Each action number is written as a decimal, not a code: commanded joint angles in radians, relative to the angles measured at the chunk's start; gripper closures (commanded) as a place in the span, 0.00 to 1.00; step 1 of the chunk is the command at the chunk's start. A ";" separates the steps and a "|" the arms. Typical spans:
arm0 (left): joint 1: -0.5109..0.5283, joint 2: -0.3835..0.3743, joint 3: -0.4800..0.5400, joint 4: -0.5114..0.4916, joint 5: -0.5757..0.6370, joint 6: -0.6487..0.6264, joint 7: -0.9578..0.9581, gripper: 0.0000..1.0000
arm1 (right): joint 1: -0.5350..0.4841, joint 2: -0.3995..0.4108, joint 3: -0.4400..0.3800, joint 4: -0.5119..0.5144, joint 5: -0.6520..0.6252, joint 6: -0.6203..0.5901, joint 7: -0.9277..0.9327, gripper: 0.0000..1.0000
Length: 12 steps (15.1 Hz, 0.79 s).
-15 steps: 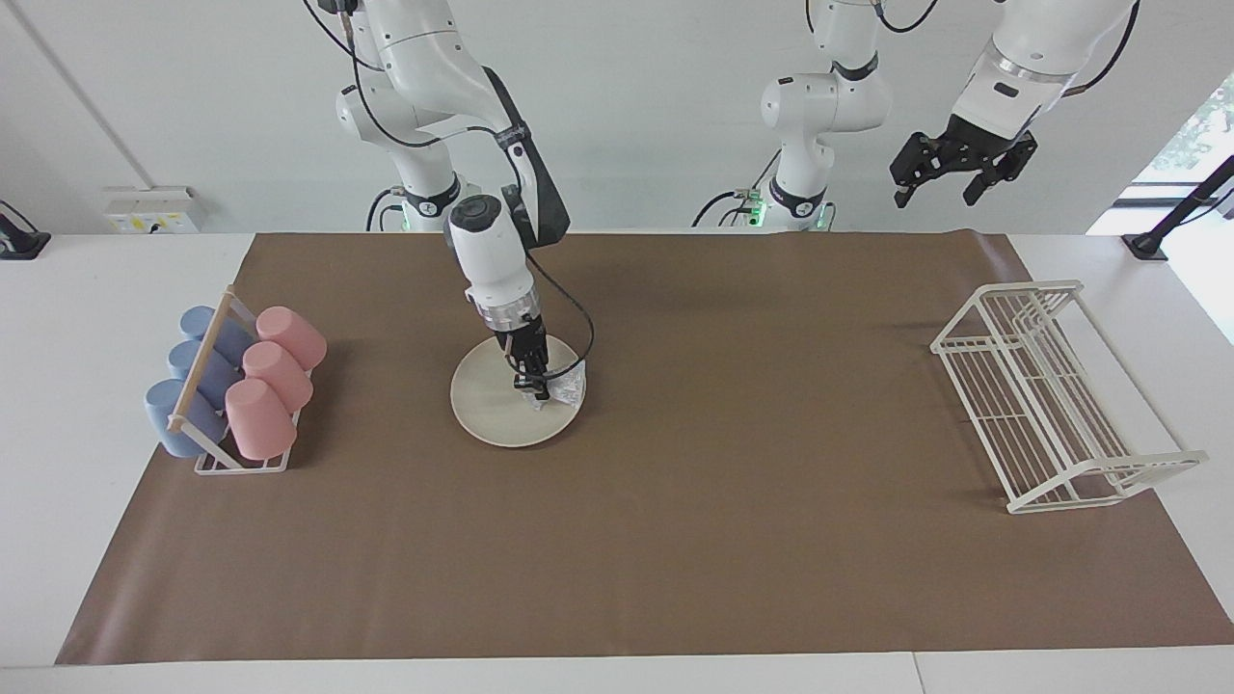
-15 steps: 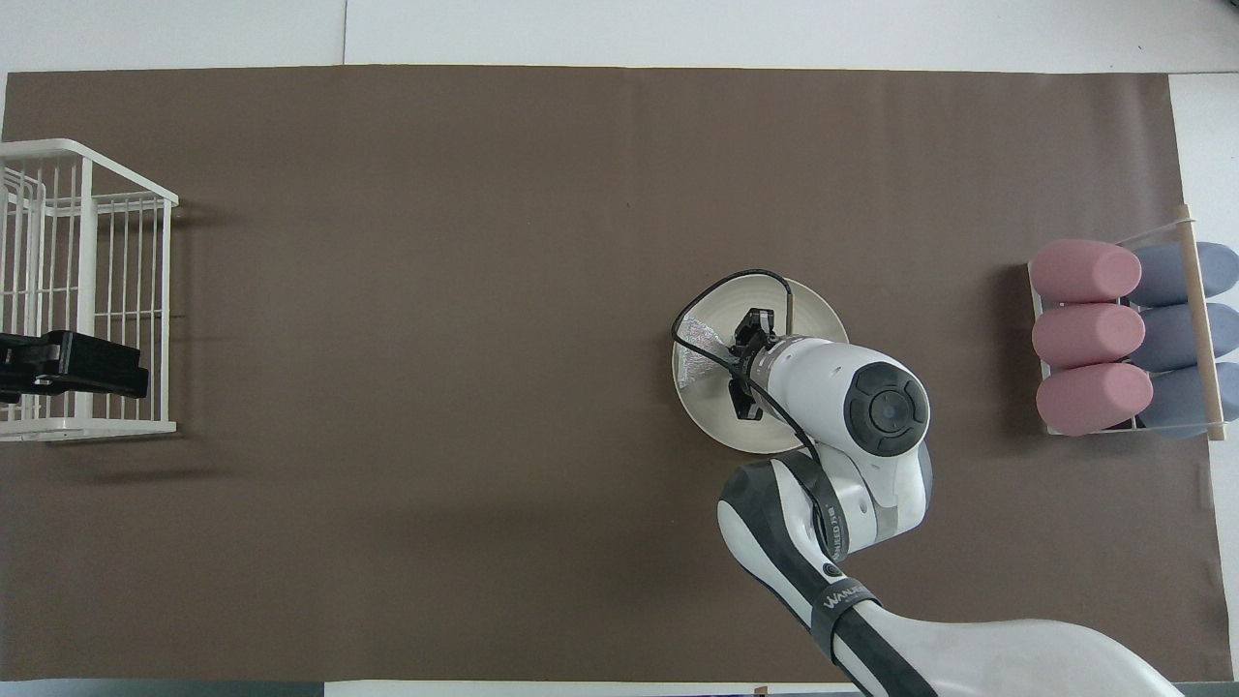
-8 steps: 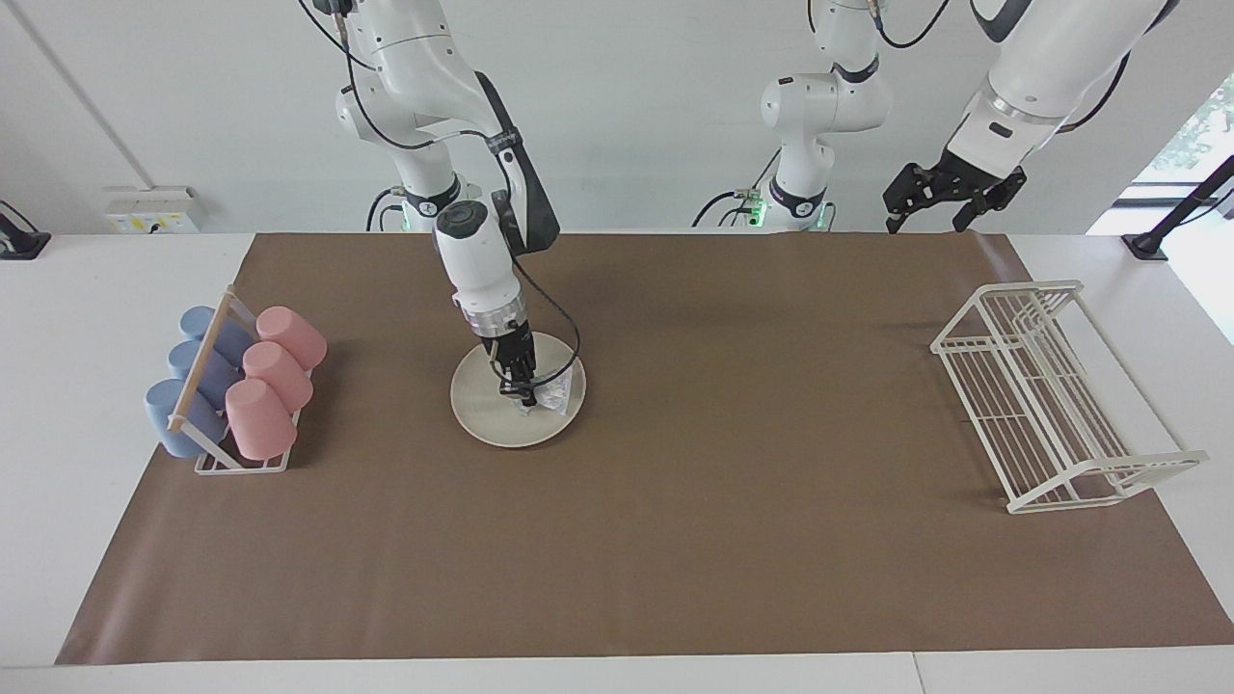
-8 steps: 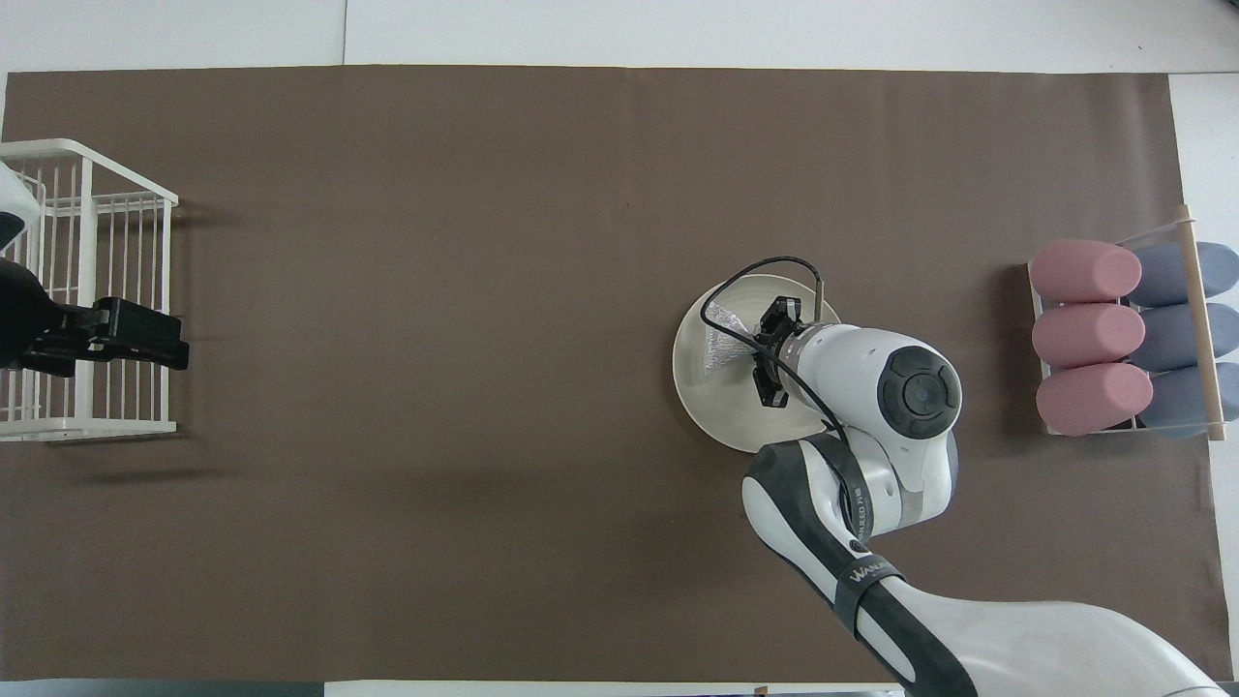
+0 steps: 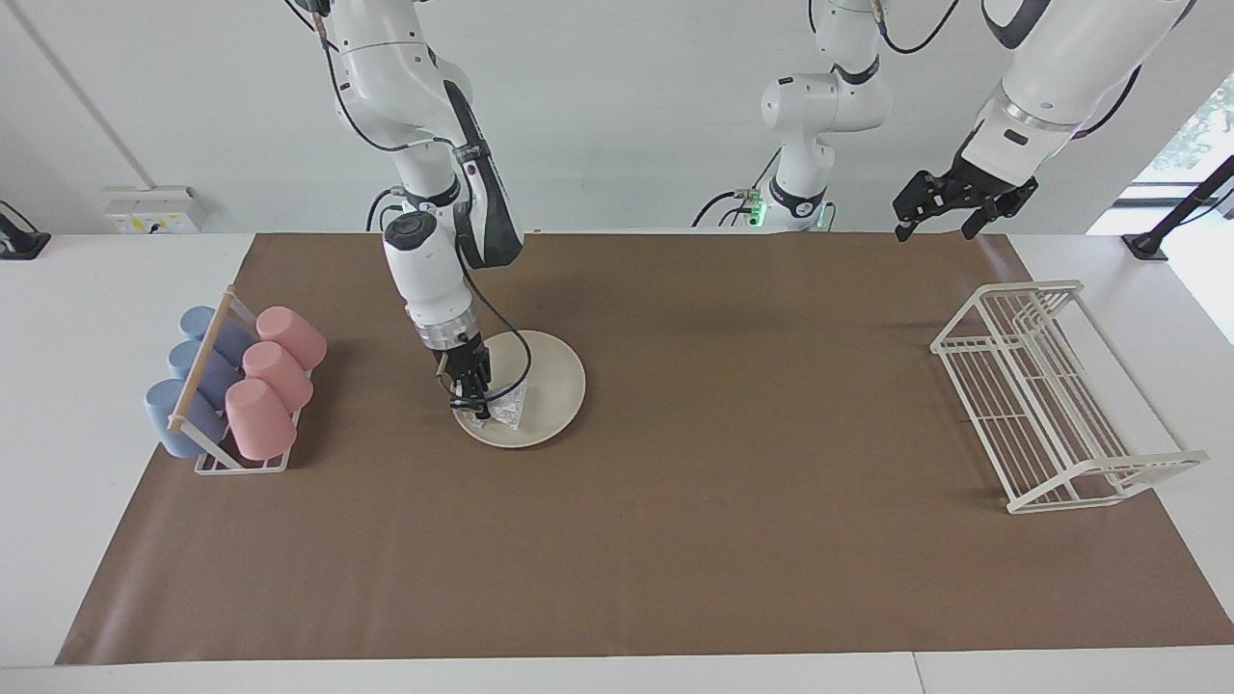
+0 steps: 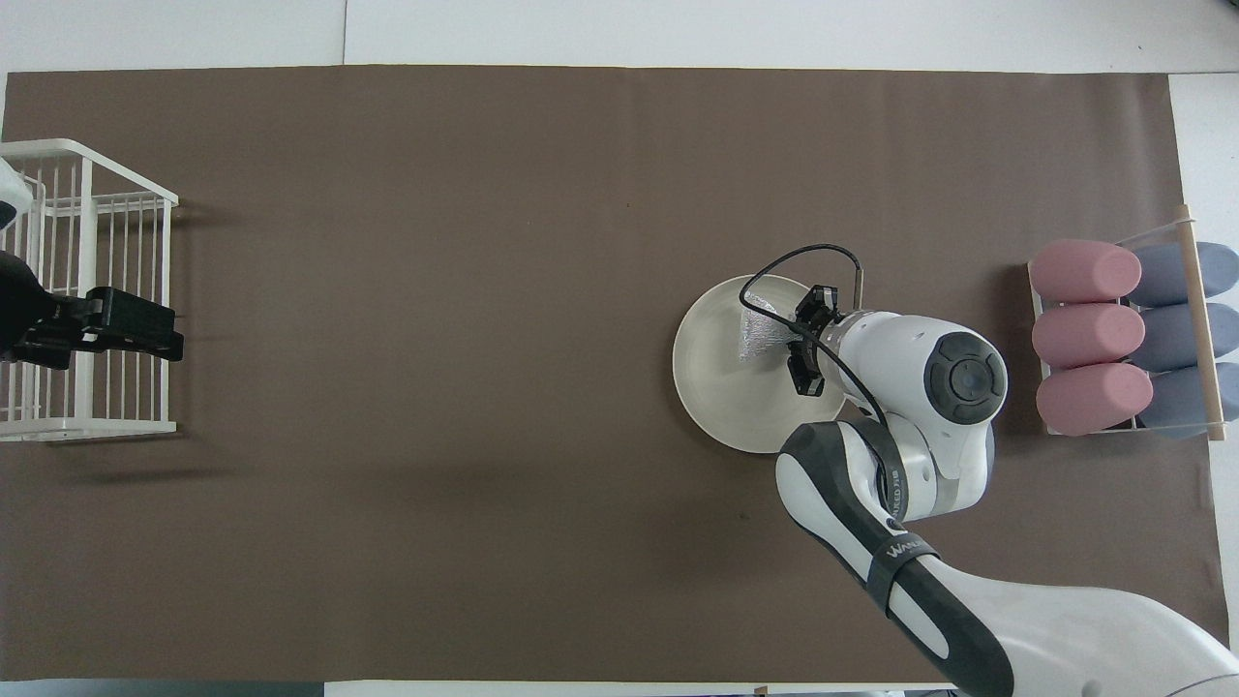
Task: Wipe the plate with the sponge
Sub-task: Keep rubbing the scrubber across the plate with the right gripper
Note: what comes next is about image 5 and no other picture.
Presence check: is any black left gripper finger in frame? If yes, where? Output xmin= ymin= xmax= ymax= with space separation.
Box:
xmin=960 ymin=176 xmax=1041 ymax=241
xmin=892 ymin=171 xmax=955 ymax=243

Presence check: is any small black table clamp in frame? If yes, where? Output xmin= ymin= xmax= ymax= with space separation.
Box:
xmin=0 ymin=200 xmax=52 ymax=261

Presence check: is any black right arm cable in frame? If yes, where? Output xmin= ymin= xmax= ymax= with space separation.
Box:
xmin=308 ymin=0 xmax=534 ymax=408

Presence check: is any cream round plate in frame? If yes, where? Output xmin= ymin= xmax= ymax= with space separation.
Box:
xmin=450 ymin=330 xmax=587 ymax=450

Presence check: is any black stand with pole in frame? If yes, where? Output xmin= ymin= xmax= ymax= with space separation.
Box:
xmin=1122 ymin=154 xmax=1234 ymax=262

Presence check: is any white wire dish rack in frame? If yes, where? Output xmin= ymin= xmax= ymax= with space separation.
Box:
xmin=929 ymin=280 xmax=1210 ymax=516

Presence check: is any pink plastic cup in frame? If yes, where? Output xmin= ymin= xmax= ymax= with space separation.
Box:
xmin=241 ymin=341 xmax=315 ymax=414
xmin=225 ymin=378 xmax=299 ymax=462
xmin=255 ymin=306 xmax=329 ymax=372

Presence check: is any black right base power cable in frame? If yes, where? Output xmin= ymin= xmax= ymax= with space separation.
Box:
xmin=365 ymin=186 xmax=408 ymax=233

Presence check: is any blue plastic cup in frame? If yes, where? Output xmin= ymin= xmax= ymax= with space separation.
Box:
xmin=145 ymin=379 xmax=228 ymax=460
xmin=168 ymin=339 xmax=243 ymax=407
xmin=179 ymin=306 xmax=255 ymax=366

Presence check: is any silver bubble wrap piece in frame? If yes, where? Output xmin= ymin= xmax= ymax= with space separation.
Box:
xmin=487 ymin=381 xmax=530 ymax=431

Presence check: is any clear cup holder wooden rod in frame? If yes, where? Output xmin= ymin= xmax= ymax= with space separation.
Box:
xmin=168 ymin=285 xmax=325 ymax=476

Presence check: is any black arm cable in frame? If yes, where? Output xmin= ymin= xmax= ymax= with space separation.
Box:
xmin=872 ymin=0 xmax=1144 ymax=141
xmin=308 ymin=0 xmax=534 ymax=408

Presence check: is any black left base power cable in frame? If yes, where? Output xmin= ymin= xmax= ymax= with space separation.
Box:
xmin=691 ymin=145 xmax=784 ymax=230

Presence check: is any black base power cable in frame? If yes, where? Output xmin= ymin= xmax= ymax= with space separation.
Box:
xmin=365 ymin=186 xmax=408 ymax=233
xmin=691 ymin=145 xmax=784 ymax=230

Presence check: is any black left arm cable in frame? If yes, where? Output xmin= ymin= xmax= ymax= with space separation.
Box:
xmin=872 ymin=0 xmax=1144 ymax=141

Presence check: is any brown table mat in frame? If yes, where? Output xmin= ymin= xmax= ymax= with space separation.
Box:
xmin=55 ymin=231 xmax=1234 ymax=666

